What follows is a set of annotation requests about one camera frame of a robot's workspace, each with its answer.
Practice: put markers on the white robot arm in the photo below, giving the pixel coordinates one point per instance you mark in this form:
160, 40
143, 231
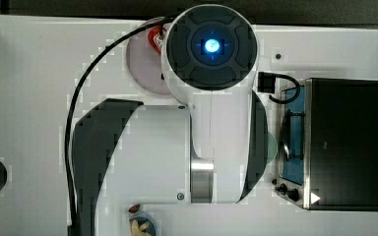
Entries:
208, 147

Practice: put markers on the grey round plate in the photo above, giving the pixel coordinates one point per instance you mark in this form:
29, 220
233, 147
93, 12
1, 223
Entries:
144, 64

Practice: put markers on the mint green cup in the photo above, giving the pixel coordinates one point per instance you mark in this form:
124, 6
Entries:
272, 148

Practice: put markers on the red ketchup bottle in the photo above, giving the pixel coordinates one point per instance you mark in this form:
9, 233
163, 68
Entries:
156, 37

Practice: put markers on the red toy apple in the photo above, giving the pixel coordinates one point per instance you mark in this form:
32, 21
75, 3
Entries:
134, 208

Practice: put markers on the blue bowl with chips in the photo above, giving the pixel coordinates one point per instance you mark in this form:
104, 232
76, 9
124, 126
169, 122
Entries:
142, 224

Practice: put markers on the black toaster oven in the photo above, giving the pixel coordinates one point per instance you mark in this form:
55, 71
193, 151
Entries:
328, 145

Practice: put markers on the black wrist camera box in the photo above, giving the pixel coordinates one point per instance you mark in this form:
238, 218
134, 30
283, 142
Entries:
266, 82

